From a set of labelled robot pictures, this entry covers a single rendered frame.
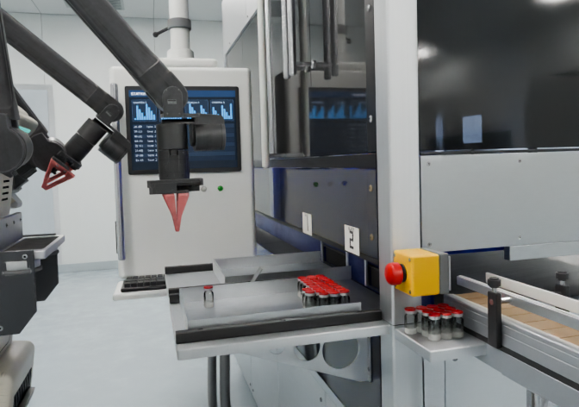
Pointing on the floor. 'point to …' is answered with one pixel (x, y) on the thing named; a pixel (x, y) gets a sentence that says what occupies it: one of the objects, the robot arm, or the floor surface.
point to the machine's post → (397, 171)
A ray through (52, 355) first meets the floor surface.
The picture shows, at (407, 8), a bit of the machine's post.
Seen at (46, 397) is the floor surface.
